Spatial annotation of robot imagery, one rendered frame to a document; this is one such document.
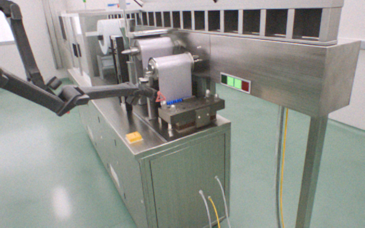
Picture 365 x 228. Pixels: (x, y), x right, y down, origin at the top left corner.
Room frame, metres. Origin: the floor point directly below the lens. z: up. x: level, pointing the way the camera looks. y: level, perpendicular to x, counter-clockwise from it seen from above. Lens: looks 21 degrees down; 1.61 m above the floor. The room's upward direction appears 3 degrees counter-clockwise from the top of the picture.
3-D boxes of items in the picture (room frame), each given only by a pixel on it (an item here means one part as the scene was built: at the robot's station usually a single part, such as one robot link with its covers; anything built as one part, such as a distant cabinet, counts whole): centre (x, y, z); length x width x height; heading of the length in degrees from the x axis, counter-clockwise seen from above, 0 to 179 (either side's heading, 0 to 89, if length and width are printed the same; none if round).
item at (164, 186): (2.39, 0.62, 0.43); 2.52 x 0.64 x 0.86; 30
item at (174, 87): (1.56, 0.06, 1.11); 0.23 x 0.01 x 0.18; 120
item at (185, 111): (1.48, -0.04, 1.00); 0.40 x 0.16 x 0.06; 120
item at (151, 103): (1.56, 0.25, 1.05); 0.06 x 0.05 x 0.31; 120
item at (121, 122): (2.39, 0.63, 0.88); 2.52 x 0.66 x 0.04; 30
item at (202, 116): (1.41, -0.10, 0.96); 0.10 x 0.03 x 0.11; 120
